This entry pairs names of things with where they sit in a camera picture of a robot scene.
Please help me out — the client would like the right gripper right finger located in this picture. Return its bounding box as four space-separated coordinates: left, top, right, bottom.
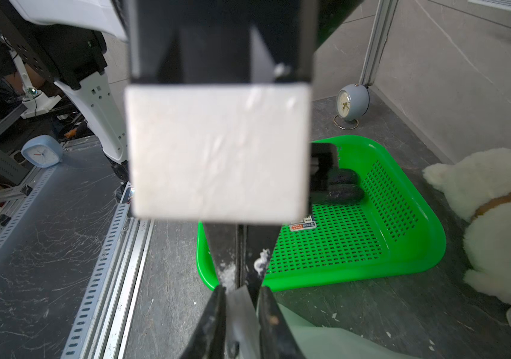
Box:
258 287 305 359

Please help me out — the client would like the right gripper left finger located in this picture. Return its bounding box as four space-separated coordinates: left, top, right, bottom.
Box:
180 285 227 359

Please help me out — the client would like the white plush toy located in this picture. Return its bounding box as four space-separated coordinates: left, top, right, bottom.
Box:
422 148 511 326

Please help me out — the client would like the light blue alarm clock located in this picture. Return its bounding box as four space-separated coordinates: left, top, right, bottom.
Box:
21 135 64 168

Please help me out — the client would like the clear zip-top bag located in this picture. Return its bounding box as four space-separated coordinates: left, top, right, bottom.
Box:
226 286 409 358

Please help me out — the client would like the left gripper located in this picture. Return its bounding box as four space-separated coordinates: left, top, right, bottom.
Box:
125 1 341 287

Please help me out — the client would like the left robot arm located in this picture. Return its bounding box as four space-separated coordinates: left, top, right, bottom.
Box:
0 1 358 291

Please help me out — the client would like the green plastic basket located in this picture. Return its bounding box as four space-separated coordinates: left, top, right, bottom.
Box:
195 134 448 293

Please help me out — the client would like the small label sticker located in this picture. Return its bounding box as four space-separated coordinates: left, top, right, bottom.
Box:
289 215 317 232

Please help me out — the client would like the aluminium mounting rail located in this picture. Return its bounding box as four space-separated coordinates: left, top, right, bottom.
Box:
0 165 134 358

